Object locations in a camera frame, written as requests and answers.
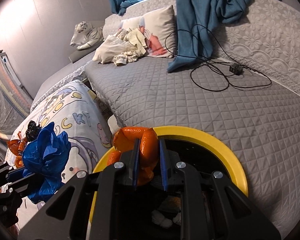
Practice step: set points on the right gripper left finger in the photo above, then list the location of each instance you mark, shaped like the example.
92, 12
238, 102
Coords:
93, 206

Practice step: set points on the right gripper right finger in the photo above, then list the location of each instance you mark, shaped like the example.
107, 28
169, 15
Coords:
213, 207

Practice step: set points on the blue plastic bag bundle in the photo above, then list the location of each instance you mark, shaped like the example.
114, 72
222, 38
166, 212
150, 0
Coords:
47, 155

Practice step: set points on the black plastic bag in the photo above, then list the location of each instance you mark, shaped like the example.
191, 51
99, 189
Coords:
32, 131

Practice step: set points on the orange plastic bag bundle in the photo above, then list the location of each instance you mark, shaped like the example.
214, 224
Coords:
124, 140

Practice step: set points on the orange snack wrapper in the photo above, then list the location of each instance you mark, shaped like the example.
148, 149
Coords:
17, 146

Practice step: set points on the yellow rimmed trash bin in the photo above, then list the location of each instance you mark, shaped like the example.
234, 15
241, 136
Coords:
212, 144

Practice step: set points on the grey quilted bedspread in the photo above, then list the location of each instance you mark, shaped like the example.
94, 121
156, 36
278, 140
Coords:
257, 119

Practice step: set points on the cartoon astronaut bed quilt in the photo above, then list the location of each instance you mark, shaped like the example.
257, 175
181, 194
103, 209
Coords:
74, 110

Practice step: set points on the grey bed sheet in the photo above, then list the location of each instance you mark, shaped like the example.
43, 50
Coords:
71, 72

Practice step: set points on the grey flat pillow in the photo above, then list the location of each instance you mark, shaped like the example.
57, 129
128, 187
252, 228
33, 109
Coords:
79, 54

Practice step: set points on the white tiger plush toy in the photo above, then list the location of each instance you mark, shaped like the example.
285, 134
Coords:
86, 35

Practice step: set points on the cream crumpled clothes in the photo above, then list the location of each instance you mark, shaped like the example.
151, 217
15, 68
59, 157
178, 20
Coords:
124, 47

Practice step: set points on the baby print pillow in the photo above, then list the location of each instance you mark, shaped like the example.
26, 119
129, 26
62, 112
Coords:
158, 27

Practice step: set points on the right blue curtain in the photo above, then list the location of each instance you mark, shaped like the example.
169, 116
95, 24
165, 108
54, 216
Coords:
195, 19

